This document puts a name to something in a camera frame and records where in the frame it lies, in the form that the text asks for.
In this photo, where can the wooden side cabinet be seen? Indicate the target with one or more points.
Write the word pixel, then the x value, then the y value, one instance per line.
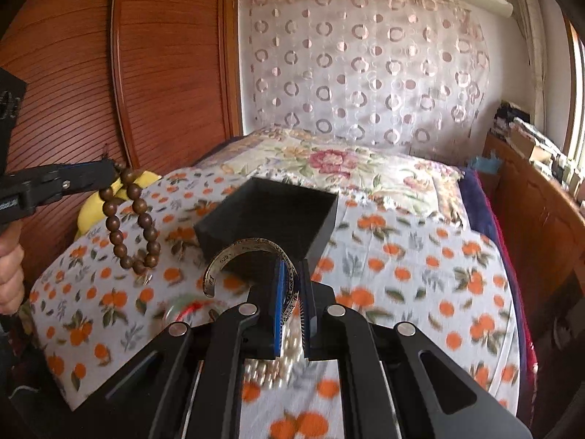
pixel 542 228

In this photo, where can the floral quilt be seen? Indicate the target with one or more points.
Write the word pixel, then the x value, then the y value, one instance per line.
pixel 400 182

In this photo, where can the silver engraved cuff bangle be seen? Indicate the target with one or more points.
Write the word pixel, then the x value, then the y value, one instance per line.
pixel 257 260

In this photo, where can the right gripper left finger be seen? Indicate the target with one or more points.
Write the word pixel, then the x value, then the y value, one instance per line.
pixel 188 381

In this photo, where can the circle pattern sheer curtain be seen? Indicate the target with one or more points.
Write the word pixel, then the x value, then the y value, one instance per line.
pixel 405 76

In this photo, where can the cardboard box on cabinet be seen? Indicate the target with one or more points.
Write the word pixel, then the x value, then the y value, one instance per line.
pixel 521 142

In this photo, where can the orange print white bedsheet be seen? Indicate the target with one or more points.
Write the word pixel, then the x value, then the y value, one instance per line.
pixel 91 316

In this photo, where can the yellow brown striped blanket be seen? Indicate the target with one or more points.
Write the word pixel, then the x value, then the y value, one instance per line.
pixel 91 211

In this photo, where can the left hand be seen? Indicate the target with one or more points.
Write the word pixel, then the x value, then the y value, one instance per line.
pixel 12 288

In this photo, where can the window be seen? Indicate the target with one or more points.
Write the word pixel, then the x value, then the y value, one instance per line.
pixel 574 137

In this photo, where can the black open storage box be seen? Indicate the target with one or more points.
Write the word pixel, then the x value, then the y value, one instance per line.
pixel 298 219

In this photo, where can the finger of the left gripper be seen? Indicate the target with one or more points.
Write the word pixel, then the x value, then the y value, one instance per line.
pixel 85 177

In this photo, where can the green jade bangle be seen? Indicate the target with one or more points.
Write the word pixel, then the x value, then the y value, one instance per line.
pixel 182 308

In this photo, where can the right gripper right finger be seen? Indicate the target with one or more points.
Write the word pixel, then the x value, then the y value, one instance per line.
pixel 394 381

